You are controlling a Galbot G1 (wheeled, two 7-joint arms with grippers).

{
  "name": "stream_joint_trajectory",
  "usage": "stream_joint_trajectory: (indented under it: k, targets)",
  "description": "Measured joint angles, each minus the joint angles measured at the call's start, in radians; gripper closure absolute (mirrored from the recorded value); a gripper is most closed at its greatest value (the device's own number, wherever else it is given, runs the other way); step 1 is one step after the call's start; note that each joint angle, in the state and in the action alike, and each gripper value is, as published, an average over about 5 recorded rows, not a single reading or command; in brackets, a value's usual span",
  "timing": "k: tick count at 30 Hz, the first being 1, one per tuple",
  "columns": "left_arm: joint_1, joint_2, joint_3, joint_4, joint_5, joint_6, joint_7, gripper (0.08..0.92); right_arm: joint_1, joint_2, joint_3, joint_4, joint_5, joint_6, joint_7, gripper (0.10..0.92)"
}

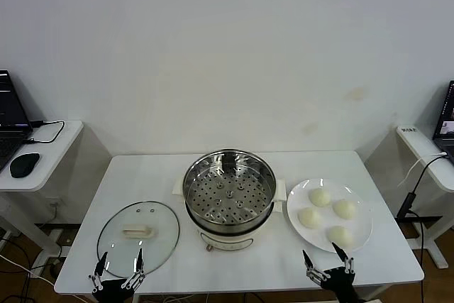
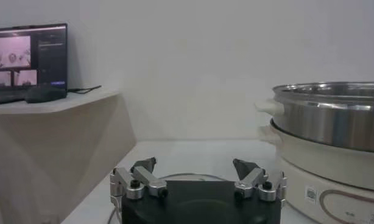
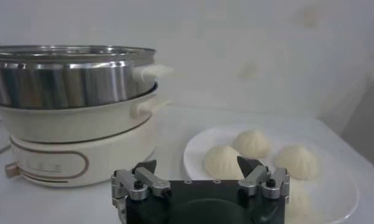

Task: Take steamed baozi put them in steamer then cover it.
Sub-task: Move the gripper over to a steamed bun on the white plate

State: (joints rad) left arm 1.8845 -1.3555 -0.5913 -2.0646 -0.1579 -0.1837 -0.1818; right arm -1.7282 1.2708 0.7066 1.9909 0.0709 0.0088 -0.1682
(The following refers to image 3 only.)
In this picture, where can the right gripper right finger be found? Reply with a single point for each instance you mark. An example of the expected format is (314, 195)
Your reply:
(254, 176)

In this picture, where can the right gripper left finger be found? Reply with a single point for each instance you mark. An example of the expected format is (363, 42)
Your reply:
(150, 179)

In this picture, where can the white steamed baozi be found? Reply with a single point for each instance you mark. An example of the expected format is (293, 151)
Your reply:
(220, 162)
(301, 202)
(252, 143)
(296, 162)

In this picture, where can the white round plate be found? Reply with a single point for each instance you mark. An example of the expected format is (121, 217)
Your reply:
(199, 152)

